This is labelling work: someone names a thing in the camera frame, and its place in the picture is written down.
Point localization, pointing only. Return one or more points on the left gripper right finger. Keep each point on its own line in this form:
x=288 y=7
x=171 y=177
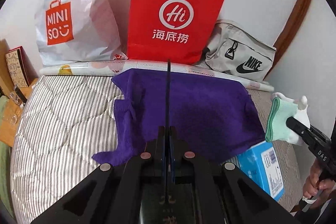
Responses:
x=173 y=141

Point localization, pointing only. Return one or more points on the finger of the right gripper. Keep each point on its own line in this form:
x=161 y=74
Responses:
x=299 y=133

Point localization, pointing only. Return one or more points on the dark green tea tin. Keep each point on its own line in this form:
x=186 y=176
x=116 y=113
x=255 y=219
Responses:
x=176 y=207

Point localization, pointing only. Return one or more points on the purple towel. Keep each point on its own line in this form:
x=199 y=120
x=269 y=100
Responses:
x=215 y=117

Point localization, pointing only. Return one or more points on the white and green socks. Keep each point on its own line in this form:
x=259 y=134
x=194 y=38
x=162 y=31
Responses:
x=283 y=108

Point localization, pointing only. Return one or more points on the grey Nike bag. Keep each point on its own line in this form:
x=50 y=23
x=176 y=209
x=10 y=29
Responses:
x=234 y=51

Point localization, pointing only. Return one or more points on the wooden nightstand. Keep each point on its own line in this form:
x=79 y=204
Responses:
x=9 y=123

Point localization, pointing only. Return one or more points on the brown patterned book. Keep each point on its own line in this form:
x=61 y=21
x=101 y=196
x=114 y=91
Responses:
x=16 y=66

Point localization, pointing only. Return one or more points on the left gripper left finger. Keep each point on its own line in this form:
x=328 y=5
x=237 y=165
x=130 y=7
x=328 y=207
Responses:
x=160 y=155

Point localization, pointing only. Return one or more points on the brown door frame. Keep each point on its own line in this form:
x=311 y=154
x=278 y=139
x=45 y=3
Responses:
x=290 y=29

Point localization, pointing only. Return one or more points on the person's right hand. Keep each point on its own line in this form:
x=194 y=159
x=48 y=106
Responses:
x=314 y=183

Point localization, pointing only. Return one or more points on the red Haidilao paper bag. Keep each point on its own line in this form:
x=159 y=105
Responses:
x=170 y=30

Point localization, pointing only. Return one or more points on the striped mattress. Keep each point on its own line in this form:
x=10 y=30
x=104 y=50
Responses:
x=54 y=178

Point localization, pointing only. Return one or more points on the blue tissue pack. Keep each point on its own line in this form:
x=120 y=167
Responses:
x=260 y=163

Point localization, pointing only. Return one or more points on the rolled patterned paper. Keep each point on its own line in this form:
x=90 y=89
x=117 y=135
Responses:
x=113 y=68

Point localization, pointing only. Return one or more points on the white Miniso plastic bag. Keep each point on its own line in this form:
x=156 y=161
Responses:
x=71 y=31

